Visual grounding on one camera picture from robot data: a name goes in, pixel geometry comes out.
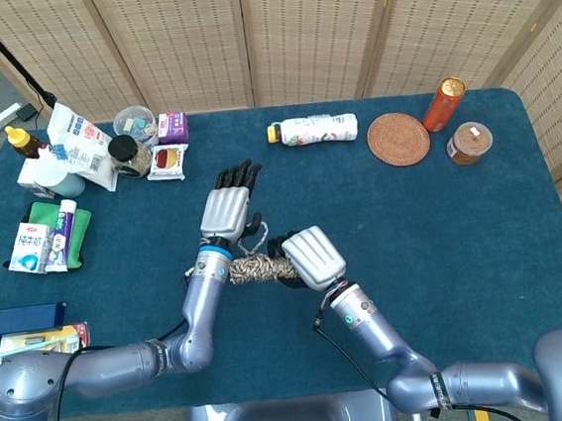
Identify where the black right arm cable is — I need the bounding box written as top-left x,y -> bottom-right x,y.
310,291 -> 531,421

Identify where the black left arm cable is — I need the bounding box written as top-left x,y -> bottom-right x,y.
38,318 -> 197,421

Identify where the beige brown braided rope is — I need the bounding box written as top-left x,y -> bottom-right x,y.
180,216 -> 299,291

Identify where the woven bamboo folding screen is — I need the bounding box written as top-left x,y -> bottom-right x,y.
0,0 -> 562,348

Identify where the white power strip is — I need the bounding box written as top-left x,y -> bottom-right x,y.
0,101 -> 26,135

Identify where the brown sauce bottle yellow cap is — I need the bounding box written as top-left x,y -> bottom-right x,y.
3,122 -> 52,162

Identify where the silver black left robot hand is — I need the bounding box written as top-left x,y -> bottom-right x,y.
192,157 -> 271,252

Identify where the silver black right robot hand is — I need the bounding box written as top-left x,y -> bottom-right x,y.
265,223 -> 350,296

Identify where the pale teal cup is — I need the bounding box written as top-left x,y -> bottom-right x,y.
38,144 -> 87,201

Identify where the small white carton box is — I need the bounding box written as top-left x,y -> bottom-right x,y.
14,156 -> 56,203

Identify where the blue table cloth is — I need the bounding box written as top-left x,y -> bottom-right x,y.
0,76 -> 562,421

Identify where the purple white toothpaste tube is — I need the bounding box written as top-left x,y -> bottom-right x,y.
38,197 -> 84,275

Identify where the clear jar of rubber bands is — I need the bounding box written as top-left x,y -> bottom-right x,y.
443,119 -> 497,168

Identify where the green folded cloth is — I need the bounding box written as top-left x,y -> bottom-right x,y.
26,196 -> 98,273

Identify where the white blue milk carton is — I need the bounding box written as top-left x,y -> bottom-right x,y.
3,219 -> 54,278

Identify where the white printed plastic bag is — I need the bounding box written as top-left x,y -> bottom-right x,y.
44,96 -> 121,198

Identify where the white plastic bottle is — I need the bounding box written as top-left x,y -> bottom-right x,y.
266,111 -> 361,150

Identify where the razor blister pack yellow card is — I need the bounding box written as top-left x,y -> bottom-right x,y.
0,322 -> 92,361

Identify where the glass jar black lid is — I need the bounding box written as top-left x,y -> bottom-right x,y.
106,132 -> 156,182

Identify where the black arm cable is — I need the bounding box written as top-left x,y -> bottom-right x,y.
310,291 -> 531,421
38,318 -> 197,421

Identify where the clear round plastic tub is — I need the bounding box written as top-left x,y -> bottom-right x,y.
111,103 -> 160,146

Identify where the orange can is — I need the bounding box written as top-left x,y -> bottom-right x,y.
417,74 -> 471,134

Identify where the round woven rattan coaster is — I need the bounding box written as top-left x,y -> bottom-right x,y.
364,109 -> 434,171

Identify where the black stand pole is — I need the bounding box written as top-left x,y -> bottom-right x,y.
0,0 -> 59,115

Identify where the white snack packet red print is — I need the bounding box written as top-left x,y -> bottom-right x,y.
144,142 -> 192,184

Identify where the long dark blue box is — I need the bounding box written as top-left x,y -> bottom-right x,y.
0,301 -> 70,340

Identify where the small purple box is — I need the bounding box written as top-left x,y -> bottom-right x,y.
156,110 -> 192,148

